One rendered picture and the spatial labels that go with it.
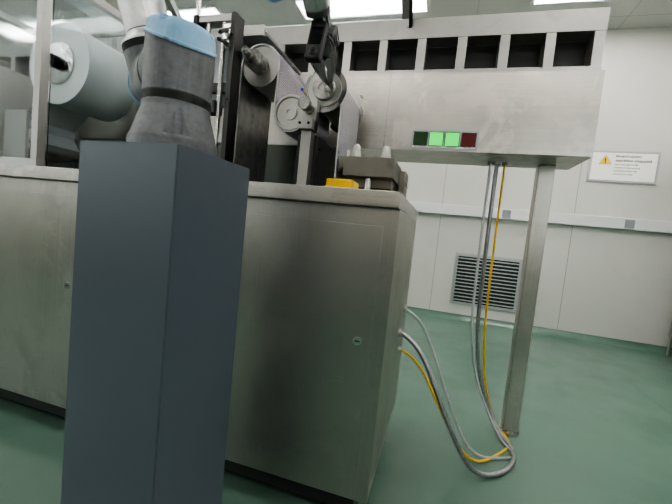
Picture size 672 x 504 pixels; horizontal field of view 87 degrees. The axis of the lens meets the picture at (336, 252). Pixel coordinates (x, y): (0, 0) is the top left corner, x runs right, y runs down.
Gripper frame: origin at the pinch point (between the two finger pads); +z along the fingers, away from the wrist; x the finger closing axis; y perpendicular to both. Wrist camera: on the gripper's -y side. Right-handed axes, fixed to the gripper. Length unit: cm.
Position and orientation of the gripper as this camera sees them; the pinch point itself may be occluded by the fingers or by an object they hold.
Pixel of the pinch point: (327, 82)
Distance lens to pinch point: 125.5
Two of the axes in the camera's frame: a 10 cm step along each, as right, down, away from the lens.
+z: 1.5, 6.1, 7.8
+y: 2.6, -7.8, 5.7
